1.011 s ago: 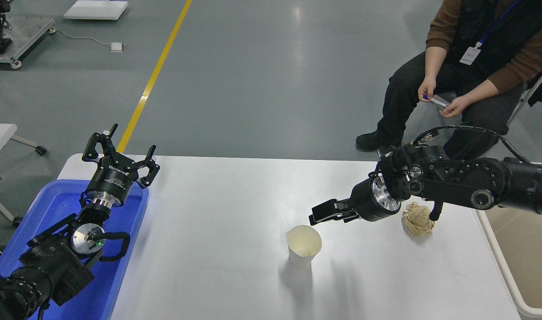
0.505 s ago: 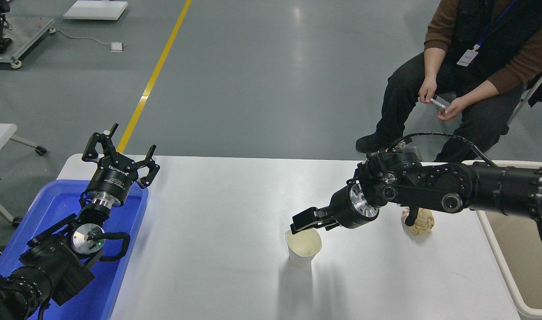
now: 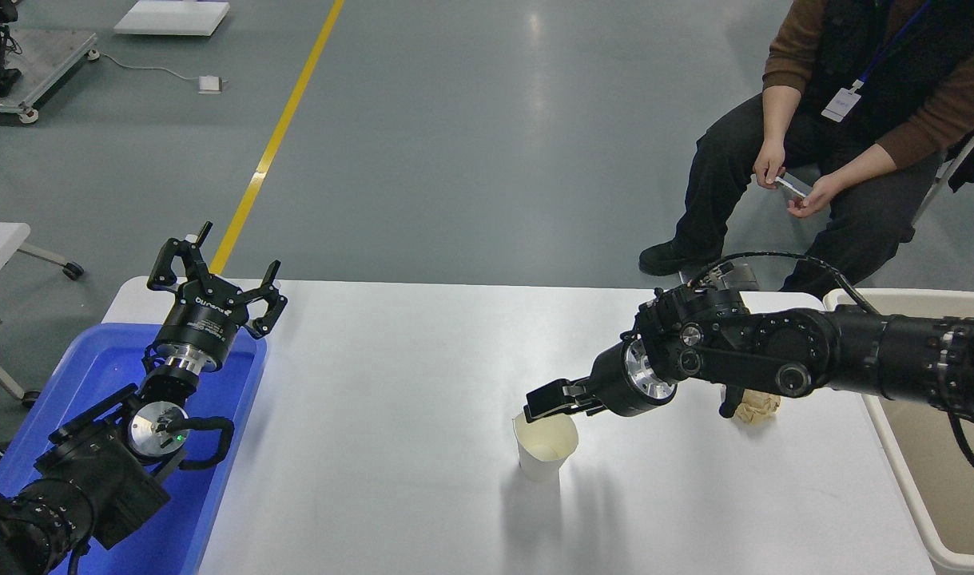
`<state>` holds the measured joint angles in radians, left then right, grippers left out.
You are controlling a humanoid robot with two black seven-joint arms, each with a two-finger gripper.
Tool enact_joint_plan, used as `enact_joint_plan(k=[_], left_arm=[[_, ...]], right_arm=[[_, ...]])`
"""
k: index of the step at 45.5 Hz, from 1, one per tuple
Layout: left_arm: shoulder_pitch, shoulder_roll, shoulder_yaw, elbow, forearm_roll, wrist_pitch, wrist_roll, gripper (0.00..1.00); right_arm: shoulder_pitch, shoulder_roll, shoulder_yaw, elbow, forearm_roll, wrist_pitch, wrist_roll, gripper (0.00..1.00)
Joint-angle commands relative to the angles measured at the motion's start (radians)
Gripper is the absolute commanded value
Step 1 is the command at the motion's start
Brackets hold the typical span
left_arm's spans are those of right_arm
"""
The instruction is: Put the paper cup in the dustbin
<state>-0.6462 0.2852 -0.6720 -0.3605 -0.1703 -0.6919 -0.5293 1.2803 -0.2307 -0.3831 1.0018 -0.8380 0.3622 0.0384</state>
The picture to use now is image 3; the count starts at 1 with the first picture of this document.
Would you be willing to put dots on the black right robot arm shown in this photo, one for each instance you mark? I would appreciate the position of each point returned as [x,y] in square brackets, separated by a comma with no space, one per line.
[854,351]

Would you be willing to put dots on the white ID badge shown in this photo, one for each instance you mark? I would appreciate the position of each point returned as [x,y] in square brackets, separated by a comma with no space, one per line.
[840,104]

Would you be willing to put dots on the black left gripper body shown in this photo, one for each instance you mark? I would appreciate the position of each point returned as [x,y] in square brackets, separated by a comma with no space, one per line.
[201,326]

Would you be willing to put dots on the white paper cup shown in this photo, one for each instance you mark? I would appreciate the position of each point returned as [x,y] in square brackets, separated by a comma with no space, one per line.
[542,463]

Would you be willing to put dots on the white power adapter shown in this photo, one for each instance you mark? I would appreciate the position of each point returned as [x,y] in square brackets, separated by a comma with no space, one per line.
[210,84]

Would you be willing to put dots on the person's left hand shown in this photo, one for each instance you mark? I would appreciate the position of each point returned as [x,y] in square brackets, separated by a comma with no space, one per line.
[820,196]

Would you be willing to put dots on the person's right hand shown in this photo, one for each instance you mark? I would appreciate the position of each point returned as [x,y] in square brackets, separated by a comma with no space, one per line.
[770,164]

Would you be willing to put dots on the person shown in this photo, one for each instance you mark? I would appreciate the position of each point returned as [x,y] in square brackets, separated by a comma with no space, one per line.
[894,56]

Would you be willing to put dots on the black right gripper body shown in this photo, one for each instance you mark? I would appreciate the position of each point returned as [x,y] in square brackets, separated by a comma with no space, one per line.
[610,383]

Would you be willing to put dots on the large pale plastic bin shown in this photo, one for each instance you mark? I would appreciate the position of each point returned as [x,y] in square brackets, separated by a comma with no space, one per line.
[958,511]

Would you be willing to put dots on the white marker with blue cap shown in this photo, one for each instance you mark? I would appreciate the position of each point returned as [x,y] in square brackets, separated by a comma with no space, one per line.
[794,188]

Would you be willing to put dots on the blue plastic tray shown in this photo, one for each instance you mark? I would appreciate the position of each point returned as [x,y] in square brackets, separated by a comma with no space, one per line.
[215,447]

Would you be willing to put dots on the white flat board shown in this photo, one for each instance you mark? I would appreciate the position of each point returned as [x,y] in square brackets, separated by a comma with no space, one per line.
[171,16]

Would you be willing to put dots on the crumpled tan paper ball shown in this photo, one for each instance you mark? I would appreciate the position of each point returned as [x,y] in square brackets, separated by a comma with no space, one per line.
[758,409]

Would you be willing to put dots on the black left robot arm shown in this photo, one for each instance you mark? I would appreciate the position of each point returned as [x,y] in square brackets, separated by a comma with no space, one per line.
[95,479]

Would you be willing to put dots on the metal wheeled platform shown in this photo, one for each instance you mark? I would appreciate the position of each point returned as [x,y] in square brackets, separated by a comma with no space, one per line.
[47,56]

